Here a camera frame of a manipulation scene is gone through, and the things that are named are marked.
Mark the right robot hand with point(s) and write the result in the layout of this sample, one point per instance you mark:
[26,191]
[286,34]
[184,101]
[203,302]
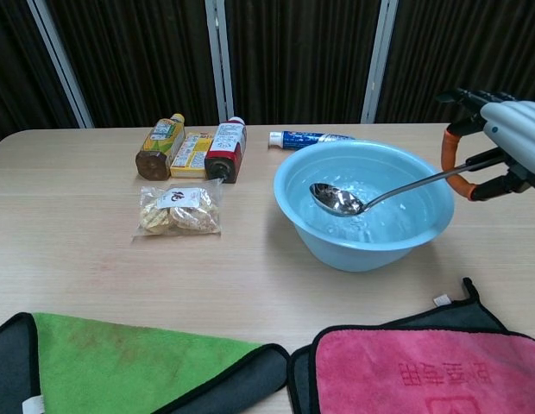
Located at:
[513,121]

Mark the steel ladle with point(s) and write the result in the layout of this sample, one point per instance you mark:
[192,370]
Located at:
[336,200]

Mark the light blue plastic basin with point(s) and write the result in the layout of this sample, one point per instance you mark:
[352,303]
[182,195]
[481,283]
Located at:
[358,250]

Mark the grey towel with black loop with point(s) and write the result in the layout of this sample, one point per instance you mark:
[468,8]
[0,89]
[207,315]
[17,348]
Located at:
[470,317]

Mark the blue white toothpaste tube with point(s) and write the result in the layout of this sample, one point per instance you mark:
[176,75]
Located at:
[306,139]

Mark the pink microfibre towel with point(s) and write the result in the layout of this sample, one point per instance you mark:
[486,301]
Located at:
[423,371]

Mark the red white label bottle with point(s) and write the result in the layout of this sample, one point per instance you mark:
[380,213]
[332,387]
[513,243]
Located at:
[224,148]

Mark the yellow cardboard box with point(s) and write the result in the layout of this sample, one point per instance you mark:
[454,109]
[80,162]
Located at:
[190,157]

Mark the clear bag of cookies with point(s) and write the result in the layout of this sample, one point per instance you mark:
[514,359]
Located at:
[181,211]

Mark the yellow green drink bottle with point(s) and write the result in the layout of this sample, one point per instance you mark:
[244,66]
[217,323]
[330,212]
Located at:
[157,148]

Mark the green grey microfibre towel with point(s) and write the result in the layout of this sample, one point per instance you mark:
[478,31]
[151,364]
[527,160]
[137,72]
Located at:
[121,366]

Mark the grey metal partition post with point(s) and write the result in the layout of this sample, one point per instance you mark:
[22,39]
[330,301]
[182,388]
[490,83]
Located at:
[62,64]
[220,60]
[377,64]

